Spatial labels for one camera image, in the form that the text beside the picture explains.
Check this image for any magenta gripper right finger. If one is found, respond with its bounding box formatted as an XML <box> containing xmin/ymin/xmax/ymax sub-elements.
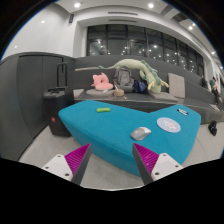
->
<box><xmin>132</xmin><ymin>142</ymin><xmax>185</xmax><ymax>186</ymax></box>

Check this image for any round tan basket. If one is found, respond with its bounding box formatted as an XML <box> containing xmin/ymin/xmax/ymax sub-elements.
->
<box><xmin>113</xmin><ymin>89</ymin><xmax>124</xmax><ymax>97</ymax></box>

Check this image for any black bag on floor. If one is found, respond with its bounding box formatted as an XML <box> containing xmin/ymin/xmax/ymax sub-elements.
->
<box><xmin>208</xmin><ymin>121</ymin><xmax>217</xmax><ymax>136</ymax></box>

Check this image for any black rolling suitcase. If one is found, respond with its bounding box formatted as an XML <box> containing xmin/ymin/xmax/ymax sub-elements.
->
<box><xmin>42</xmin><ymin>61</ymin><xmax>75</xmax><ymax>137</ymax></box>

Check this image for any green dragon plush toy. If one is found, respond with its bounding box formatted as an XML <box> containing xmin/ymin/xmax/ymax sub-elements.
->
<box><xmin>97</xmin><ymin>58</ymin><xmax>170</xmax><ymax>95</ymax></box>

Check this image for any grey computer mouse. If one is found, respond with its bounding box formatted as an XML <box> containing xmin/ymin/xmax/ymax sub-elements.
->
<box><xmin>130</xmin><ymin>127</ymin><xmax>151</xmax><ymax>141</ymax></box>

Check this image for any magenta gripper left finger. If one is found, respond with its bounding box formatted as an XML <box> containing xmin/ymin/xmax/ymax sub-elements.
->
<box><xmin>41</xmin><ymin>143</ymin><xmax>93</xmax><ymax>186</ymax></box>

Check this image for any green cylindrical object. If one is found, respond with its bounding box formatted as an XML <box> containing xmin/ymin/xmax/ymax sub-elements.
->
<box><xmin>96</xmin><ymin>108</ymin><xmax>111</xmax><ymax>113</ymax></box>

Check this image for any grey square cushion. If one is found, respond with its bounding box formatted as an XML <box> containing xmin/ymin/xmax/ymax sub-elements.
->
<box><xmin>168</xmin><ymin>73</ymin><xmax>185</xmax><ymax>98</ymax></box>

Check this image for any blue white marker pen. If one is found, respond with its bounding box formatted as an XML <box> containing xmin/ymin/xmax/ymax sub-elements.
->
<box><xmin>177</xmin><ymin>109</ymin><xmax>189</xmax><ymax>116</ymax></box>

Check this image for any dark blue bag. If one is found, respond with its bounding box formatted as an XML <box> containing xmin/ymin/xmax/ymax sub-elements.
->
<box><xmin>133</xmin><ymin>80</ymin><xmax>147</xmax><ymax>93</ymax></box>

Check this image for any teal upholstered bench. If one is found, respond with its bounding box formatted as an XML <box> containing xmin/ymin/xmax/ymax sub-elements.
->
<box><xmin>59</xmin><ymin>100</ymin><xmax>201</xmax><ymax>175</ymax></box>

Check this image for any grey tiered seating platform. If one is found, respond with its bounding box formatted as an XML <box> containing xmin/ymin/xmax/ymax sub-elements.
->
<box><xmin>69</xmin><ymin>56</ymin><xmax>224</xmax><ymax>124</ymax></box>

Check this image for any seated person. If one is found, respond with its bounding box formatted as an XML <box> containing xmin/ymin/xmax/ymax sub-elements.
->
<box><xmin>209</xmin><ymin>76</ymin><xmax>222</xmax><ymax>105</ymax></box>

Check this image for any round white mouse pad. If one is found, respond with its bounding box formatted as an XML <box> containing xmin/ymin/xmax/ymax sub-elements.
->
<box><xmin>157</xmin><ymin>117</ymin><xmax>181</xmax><ymax>133</ymax></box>

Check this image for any grey backpack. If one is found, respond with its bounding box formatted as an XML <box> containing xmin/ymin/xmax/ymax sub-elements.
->
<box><xmin>113</xmin><ymin>66</ymin><xmax>134</xmax><ymax>92</ymax></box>

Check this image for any pink plush toy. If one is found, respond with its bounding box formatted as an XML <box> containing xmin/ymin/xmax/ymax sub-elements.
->
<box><xmin>92</xmin><ymin>73</ymin><xmax>113</xmax><ymax>91</ymax></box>

